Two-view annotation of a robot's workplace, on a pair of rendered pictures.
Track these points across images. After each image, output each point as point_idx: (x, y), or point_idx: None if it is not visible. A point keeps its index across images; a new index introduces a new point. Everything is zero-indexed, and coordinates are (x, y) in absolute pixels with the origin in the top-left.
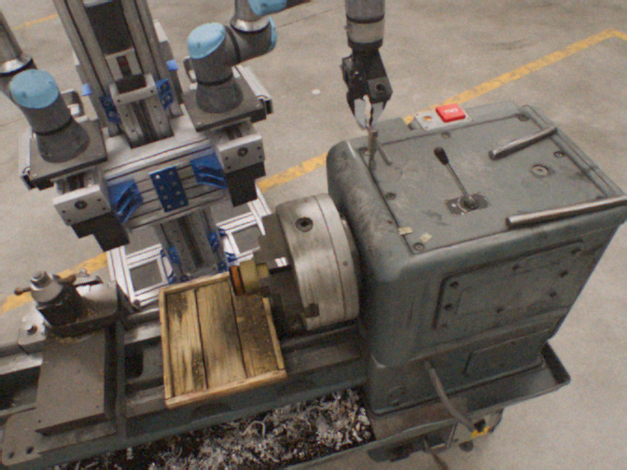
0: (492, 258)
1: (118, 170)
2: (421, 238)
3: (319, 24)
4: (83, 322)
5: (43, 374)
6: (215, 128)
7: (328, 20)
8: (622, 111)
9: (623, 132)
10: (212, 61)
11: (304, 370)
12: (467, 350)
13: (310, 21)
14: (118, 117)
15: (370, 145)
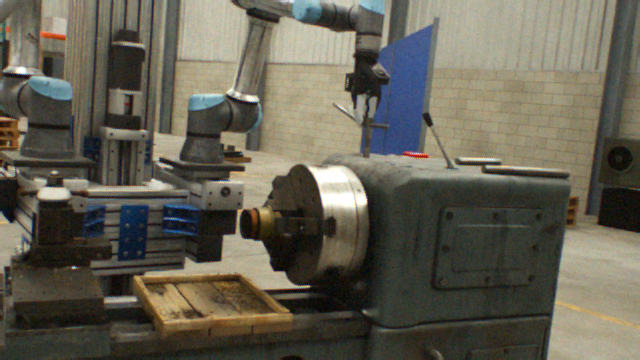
0: (477, 189)
1: (93, 190)
2: (420, 168)
3: (218, 265)
4: (74, 247)
5: (17, 280)
6: (198, 175)
7: (228, 263)
8: (551, 342)
9: (558, 356)
10: (210, 114)
11: (307, 327)
12: (464, 346)
13: (207, 262)
14: (97, 159)
15: (368, 130)
